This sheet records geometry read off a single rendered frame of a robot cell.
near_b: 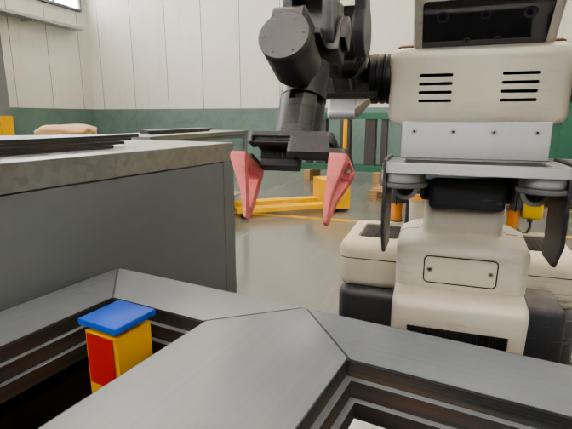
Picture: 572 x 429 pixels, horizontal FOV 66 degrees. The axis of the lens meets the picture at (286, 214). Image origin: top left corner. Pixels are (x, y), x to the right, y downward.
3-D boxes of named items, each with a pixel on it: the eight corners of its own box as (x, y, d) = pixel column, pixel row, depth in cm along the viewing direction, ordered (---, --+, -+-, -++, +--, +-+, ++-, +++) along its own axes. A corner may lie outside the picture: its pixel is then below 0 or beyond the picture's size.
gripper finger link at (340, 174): (339, 218, 47) (349, 135, 49) (275, 214, 49) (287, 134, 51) (349, 232, 53) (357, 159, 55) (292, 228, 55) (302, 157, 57)
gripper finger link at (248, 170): (277, 214, 49) (288, 134, 51) (218, 209, 51) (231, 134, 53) (293, 228, 55) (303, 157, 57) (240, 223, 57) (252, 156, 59)
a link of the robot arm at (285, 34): (352, 26, 58) (289, 31, 61) (336, -43, 48) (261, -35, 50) (341, 110, 56) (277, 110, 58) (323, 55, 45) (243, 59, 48)
